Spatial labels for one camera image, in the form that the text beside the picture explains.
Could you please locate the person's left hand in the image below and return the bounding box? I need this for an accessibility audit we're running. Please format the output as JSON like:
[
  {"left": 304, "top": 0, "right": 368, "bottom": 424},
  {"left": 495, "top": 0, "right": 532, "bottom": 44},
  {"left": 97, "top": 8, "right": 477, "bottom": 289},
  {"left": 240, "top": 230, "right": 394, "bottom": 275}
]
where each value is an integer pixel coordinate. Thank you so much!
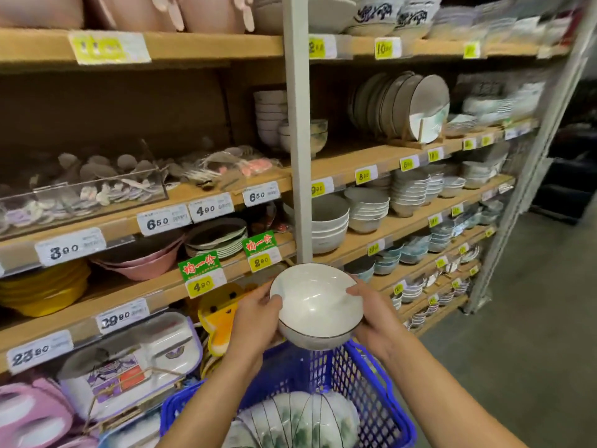
[{"left": 226, "top": 282, "right": 284, "bottom": 369}]

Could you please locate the person's right hand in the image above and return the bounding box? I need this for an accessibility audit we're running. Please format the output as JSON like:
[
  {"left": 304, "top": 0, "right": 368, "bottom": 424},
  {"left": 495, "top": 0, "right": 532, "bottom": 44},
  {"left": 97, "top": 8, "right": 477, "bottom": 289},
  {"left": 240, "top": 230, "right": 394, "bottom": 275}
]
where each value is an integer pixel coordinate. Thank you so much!
[{"left": 346, "top": 277, "right": 411, "bottom": 365}]

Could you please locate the blue shopping basket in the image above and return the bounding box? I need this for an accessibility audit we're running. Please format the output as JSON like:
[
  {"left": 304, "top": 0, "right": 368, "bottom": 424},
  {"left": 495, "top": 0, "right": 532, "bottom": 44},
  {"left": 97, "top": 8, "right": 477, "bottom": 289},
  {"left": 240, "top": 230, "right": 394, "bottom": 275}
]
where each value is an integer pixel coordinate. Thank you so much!
[{"left": 159, "top": 340, "right": 417, "bottom": 448}]

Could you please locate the nested row of floral bowls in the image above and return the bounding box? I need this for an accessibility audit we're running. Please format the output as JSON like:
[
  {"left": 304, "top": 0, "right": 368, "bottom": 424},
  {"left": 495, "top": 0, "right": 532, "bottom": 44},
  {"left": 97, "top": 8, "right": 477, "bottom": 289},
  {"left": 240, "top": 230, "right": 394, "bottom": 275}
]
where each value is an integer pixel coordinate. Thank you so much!
[{"left": 223, "top": 390, "right": 361, "bottom": 448}]

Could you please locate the medium floral bowls stack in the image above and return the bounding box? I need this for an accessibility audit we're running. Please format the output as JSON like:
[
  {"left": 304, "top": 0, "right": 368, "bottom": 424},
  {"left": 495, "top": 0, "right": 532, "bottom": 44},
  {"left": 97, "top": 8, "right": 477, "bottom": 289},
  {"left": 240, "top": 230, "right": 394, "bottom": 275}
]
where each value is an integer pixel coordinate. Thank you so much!
[{"left": 279, "top": 133, "right": 329, "bottom": 158}]

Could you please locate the person's right forearm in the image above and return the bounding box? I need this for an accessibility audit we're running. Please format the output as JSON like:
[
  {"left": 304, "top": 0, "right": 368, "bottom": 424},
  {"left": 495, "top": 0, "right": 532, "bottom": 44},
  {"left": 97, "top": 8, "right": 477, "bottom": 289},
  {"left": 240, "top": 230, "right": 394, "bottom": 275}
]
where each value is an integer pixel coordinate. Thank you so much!
[{"left": 382, "top": 333, "right": 528, "bottom": 448}]

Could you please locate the person's left forearm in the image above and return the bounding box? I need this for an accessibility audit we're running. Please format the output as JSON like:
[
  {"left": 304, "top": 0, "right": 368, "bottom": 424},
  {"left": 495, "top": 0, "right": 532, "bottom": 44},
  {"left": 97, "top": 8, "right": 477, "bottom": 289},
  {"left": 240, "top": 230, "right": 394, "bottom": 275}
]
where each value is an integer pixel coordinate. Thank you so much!
[{"left": 156, "top": 352, "right": 262, "bottom": 448}]

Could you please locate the row of blue grey bowls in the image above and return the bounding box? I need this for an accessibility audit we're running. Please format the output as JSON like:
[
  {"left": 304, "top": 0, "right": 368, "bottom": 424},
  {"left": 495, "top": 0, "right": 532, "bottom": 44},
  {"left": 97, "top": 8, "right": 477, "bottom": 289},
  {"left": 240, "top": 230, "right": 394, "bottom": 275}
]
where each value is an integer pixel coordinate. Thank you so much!
[{"left": 399, "top": 200, "right": 504, "bottom": 266}]

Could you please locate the stack of large white bowls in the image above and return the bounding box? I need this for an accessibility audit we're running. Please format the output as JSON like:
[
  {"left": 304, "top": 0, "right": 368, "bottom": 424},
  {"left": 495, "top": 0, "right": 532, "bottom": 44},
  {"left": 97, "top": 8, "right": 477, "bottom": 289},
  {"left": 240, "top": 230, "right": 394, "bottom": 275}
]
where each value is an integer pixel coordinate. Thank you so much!
[{"left": 283, "top": 194, "right": 351, "bottom": 255}]

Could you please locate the stack of large white dishes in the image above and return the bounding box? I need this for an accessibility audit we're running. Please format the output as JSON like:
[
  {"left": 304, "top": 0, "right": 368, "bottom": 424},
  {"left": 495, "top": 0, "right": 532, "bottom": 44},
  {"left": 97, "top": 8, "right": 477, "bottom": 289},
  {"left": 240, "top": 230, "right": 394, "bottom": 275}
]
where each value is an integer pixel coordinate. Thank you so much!
[{"left": 254, "top": 0, "right": 358, "bottom": 35}]

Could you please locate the yellow bear divided plate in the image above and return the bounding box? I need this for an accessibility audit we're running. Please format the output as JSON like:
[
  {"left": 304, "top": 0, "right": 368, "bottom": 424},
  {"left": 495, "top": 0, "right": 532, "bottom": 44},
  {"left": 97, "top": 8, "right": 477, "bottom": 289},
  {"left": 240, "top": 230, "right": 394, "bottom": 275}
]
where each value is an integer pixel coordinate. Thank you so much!
[{"left": 198, "top": 282, "right": 257, "bottom": 358}]

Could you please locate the green sign price tag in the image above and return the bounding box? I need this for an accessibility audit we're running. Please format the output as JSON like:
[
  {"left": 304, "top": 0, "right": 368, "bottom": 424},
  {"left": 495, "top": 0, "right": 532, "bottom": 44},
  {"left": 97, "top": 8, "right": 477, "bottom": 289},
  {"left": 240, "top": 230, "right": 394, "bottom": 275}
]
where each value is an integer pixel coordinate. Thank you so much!
[
  {"left": 242, "top": 230, "right": 283, "bottom": 274},
  {"left": 178, "top": 250, "right": 228, "bottom": 299}
]

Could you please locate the white divided kids plate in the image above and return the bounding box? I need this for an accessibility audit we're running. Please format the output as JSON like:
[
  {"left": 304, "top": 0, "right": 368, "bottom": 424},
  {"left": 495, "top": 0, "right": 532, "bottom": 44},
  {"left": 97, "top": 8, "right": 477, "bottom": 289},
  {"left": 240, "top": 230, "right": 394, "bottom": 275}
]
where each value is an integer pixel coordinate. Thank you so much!
[{"left": 58, "top": 312, "right": 204, "bottom": 423}]

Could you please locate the stack of pale green plates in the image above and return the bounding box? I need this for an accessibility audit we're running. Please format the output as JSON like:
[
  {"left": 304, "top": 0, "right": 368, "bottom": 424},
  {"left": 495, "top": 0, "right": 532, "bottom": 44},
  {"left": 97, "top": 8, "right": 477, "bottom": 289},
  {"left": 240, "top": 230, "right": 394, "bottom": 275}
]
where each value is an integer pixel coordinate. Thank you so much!
[{"left": 185, "top": 217, "right": 248, "bottom": 259}]

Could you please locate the white price tag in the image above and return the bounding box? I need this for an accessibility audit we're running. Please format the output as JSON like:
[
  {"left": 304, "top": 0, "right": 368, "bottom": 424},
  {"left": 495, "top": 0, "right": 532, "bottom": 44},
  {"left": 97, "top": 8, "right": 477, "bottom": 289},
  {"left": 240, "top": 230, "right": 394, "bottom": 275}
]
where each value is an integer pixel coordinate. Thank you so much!
[
  {"left": 188, "top": 192, "right": 235, "bottom": 223},
  {"left": 136, "top": 203, "right": 192, "bottom": 237},
  {"left": 95, "top": 298, "right": 150, "bottom": 335},
  {"left": 242, "top": 181, "right": 280, "bottom": 208},
  {"left": 35, "top": 227, "right": 107, "bottom": 268},
  {"left": 7, "top": 330, "right": 75, "bottom": 375}
]

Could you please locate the bundle of pink ceramic spoons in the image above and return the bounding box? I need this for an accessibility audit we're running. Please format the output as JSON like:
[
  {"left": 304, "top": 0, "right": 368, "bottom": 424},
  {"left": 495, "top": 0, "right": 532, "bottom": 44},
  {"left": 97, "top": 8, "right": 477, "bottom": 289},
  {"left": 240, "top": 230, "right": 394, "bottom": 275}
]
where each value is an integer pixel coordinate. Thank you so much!
[{"left": 235, "top": 156, "right": 280, "bottom": 178}]

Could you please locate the blue divided kids plate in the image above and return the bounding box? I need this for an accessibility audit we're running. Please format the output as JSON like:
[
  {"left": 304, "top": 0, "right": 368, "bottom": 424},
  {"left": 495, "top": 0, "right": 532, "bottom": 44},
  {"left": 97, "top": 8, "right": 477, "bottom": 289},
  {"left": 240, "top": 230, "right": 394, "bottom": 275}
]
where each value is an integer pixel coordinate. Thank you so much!
[{"left": 100, "top": 414, "right": 162, "bottom": 448}]

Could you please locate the wooden plate rack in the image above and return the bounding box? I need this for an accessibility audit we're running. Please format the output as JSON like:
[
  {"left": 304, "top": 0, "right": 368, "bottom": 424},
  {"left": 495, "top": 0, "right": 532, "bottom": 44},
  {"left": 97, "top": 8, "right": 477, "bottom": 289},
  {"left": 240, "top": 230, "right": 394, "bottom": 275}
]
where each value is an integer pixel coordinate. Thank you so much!
[{"left": 389, "top": 118, "right": 448, "bottom": 150}]

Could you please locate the clear box of spoons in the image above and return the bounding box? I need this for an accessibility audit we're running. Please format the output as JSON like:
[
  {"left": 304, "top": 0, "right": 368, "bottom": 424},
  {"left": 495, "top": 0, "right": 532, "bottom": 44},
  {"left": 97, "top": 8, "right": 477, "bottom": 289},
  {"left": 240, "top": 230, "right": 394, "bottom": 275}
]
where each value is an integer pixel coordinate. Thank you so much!
[{"left": 0, "top": 139, "right": 169, "bottom": 238}]

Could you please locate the row of black-rimmed floral plates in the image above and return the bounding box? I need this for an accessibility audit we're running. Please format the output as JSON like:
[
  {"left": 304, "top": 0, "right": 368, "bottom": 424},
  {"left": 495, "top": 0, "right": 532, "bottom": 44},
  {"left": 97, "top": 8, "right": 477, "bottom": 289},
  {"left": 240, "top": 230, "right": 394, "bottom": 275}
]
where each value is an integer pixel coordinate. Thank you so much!
[{"left": 347, "top": 71, "right": 451, "bottom": 145}]

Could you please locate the dark display rack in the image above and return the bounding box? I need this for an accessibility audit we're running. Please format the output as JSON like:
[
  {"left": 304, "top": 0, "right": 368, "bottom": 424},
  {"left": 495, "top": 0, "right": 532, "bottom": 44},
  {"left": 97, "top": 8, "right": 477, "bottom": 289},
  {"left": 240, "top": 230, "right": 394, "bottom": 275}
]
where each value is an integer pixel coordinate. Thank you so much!
[{"left": 531, "top": 125, "right": 597, "bottom": 225}]

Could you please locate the pink divided kids plate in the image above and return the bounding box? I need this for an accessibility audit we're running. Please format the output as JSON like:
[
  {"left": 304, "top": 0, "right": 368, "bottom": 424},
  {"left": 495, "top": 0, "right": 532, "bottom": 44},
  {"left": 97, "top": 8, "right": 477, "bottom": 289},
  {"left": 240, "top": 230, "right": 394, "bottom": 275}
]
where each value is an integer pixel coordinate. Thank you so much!
[{"left": 0, "top": 377, "right": 75, "bottom": 448}]

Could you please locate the blue patterned white bowl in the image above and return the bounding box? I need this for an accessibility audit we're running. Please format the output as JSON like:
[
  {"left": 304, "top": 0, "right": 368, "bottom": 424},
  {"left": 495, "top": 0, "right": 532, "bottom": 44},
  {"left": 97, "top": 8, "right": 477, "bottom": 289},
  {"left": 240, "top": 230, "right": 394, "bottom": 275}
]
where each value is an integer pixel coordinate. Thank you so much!
[
  {"left": 396, "top": 0, "right": 443, "bottom": 40},
  {"left": 345, "top": 0, "right": 405, "bottom": 37}
]

